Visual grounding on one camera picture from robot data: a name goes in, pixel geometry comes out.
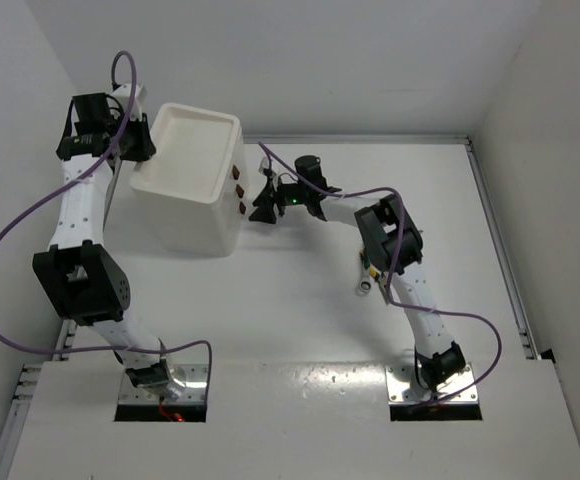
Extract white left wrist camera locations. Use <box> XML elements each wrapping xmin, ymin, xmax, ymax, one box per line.
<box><xmin>111</xmin><ymin>83</ymin><xmax>147</xmax><ymax>121</ymax></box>

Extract metal base plate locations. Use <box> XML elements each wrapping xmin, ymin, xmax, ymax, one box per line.
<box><xmin>117</xmin><ymin>364</ymin><xmax>208</xmax><ymax>406</ymax></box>
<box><xmin>385</xmin><ymin>364</ymin><xmax>479</xmax><ymax>406</ymax></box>

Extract silver ratchet wrench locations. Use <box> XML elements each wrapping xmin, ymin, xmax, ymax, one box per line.
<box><xmin>356</xmin><ymin>267</ymin><xmax>375</xmax><ymax>296</ymax></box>

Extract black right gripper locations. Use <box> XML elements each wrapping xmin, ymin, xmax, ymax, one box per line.
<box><xmin>250</xmin><ymin>176</ymin><xmax>309</xmax><ymax>224</ymax></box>

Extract white drawer cabinet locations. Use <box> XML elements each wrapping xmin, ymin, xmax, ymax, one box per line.
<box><xmin>105</xmin><ymin>103</ymin><xmax>248</xmax><ymax>257</ymax></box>

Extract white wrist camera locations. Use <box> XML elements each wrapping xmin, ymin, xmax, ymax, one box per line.
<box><xmin>258</xmin><ymin>157</ymin><xmax>275</xmax><ymax>178</ymax></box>
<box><xmin>111</xmin><ymin>83</ymin><xmax>147</xmax><ymax>121</ymax></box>

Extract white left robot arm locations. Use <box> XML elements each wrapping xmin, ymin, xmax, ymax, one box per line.
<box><xmin>33</xmin><ymin>84</ymin><xmax>186</xmax><ymax>401</ymax></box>

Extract green yellow long-nose pliers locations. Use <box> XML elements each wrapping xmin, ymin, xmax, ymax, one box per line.
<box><xmin>374</xmin><ymin>272</ymin><xmax>392</xmax><ymax>305</ymax></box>

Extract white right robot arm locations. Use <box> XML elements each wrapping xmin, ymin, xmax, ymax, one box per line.
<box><xmin>249</xmin><ymin>152</ymin><xmax>466</xmax><ymax>393</ymax></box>

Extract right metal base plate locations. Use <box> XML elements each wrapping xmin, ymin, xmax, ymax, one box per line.
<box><xmin>385</xmin><ymin>364</ymin><xmax>479</xmax><ymax>406</ymax></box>

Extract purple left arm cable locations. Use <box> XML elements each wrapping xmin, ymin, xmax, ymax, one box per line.
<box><xmin>0</xmin><ymin>51</ymin><xmax>213</xmax><ymax>396</ymax></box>

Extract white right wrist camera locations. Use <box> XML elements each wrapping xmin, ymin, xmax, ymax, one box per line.
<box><xmin>258</xmin><ymin>157</ymin><xmax>275</xmax><ymax>178</ymax></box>

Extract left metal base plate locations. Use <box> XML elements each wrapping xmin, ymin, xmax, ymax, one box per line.
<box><xmin>117</xmin><ymin>364</ymin><xmax>208</xmax><ymax>406</ymax></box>

